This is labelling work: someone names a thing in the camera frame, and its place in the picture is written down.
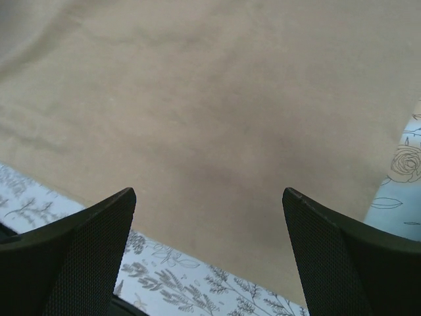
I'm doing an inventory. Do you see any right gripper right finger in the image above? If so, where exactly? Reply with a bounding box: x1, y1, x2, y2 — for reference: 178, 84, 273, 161
282, 188, 420, 315

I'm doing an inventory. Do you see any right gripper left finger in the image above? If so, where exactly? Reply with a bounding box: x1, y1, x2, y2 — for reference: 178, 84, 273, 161
1, 188, 136, 315

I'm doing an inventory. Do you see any tan t shirt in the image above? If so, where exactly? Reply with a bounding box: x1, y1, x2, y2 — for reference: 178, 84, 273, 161
1, 1, 420, 304

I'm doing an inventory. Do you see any floral table cloth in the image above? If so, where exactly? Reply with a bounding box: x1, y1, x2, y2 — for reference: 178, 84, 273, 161
1, 111, 420, 315

